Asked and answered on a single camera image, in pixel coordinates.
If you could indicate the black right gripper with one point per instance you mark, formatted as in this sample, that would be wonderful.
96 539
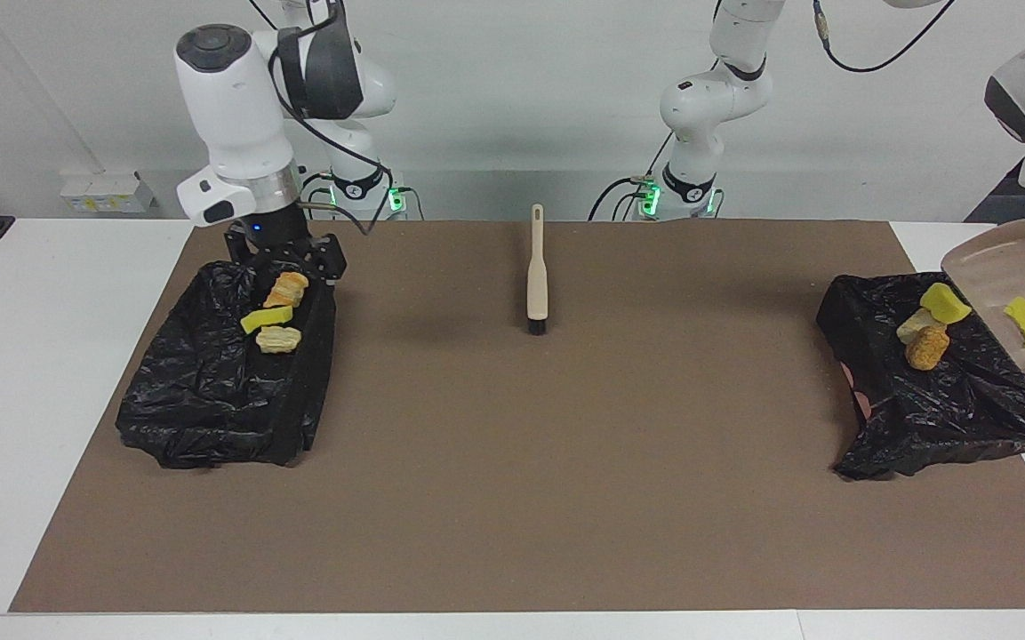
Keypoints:
272 236

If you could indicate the orange striped bread toy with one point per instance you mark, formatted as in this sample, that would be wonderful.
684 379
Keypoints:
286 289

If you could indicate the pale trash lump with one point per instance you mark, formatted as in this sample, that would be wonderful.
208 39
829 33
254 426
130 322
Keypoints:
279 339
912 327

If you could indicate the beige hand brush black bristles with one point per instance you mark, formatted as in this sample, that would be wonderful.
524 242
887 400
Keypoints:
537 276

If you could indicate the beige plastic dustpan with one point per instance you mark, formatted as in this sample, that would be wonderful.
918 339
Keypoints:
1010 258

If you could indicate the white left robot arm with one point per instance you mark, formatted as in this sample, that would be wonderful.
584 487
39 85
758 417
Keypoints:
716 98

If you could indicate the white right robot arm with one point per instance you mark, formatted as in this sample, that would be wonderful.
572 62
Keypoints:
236 107

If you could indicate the left black plastic bag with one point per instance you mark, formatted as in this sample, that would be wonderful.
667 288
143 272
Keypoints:
210 391

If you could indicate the black plastic bag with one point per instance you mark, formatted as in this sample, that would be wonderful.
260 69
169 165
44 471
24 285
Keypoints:
210 391
948 409

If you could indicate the brown table mat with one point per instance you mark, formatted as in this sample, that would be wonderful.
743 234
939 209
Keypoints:
512 533

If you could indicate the right black plastic bag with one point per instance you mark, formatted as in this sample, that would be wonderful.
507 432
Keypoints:
948 409

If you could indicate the white wall socket boxes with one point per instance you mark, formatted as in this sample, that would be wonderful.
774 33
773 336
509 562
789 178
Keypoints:
108 191

